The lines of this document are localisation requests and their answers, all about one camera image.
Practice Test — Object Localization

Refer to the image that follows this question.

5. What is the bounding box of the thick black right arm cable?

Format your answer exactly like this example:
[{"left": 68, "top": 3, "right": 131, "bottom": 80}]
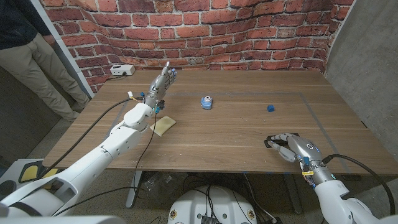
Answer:
[{"left": 321, "top": 153, "right": 396, "bottom": 216}]

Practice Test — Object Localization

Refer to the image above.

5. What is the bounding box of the white table leg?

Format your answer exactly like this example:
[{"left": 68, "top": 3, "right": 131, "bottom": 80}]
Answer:
[{"left": 125, "top": 170, "right": 144, "bottom": 209}]

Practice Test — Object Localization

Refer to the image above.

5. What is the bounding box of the red brick printed backdrop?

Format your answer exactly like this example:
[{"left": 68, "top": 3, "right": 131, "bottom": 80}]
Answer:
[{"left": 39, "top": 0, "right": 356, "bottom": 94}]

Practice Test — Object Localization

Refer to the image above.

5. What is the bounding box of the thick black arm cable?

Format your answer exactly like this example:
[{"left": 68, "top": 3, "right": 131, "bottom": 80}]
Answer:
[
  {"left": 321, "top": 153, "right": 396, "bottom": 216},
  {"left": 21, "top": 96, "right": 144, "bottom": 187}
]

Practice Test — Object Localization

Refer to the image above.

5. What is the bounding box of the blue tape dispenser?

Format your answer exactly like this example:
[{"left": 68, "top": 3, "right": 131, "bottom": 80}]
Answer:
[{"left": 200, "top": 95, "right": 214, "bottom": 110}]

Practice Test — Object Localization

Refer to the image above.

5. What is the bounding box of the white backdrop frame panel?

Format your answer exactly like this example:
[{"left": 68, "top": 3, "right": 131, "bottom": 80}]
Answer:
[{"left": 29, "top": 0, "right": 95, "bottom": 99}]

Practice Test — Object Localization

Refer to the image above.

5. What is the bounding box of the person in khaki trousers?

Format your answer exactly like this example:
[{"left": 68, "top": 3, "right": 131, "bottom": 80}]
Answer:
[{"left": 0, "top": 0, "right": 91, "bottom": 123}]

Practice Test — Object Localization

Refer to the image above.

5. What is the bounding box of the white power box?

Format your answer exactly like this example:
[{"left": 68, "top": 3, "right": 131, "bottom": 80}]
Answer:
[{"left": 109, "top": 63, "right": 136, "bottom": 77}]

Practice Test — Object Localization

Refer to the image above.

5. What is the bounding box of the thin black left wrist cable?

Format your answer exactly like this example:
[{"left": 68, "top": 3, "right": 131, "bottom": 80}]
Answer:
[{"left": 52, "top": 107, "right": 158, "bottom": 217}]

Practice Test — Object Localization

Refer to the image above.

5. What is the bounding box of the clear plastic bag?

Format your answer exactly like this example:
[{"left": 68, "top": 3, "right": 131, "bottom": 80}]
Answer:
[{"left": 143, "top": 172, "right": 175, "bottom": 200}]

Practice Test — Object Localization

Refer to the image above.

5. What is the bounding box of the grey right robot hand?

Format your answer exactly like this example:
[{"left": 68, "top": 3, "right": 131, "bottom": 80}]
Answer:
[{"left": 266, "top": 133, "right": 325, "bottom": 165}]

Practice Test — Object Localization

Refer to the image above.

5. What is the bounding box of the dark table leg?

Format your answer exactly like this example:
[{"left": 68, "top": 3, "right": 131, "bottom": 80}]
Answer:
[{"left": 282, "top": 174, "right": 304, "bottom": 215}]

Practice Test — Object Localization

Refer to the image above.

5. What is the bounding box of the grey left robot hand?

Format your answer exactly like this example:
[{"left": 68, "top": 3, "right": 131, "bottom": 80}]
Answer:
[{"left": 144, "top": 60, "right": 178, "bottom": 108}]

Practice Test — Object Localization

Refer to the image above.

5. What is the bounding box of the black stapler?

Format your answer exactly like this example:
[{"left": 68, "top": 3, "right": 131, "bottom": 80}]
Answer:
[{"left": 264, "top": 133, "right": 301, "bottom": 149}]

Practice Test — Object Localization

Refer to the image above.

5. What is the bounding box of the yellow and black floor pad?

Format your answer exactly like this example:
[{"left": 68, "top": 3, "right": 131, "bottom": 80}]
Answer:
[{"left": 17, "top": 159, "right": 60, "bottom": 184}]

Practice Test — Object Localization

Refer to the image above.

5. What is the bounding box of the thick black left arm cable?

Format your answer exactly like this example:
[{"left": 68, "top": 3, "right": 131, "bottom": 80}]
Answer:
[{"left": 21, "top": 96, "right": 144, "bottom": 187}]

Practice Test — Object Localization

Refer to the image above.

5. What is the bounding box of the white robot torso base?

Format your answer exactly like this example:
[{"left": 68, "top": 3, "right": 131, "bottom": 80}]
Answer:
[{"left": 167, "top": 185, "right": 259, "bottom": 224}]

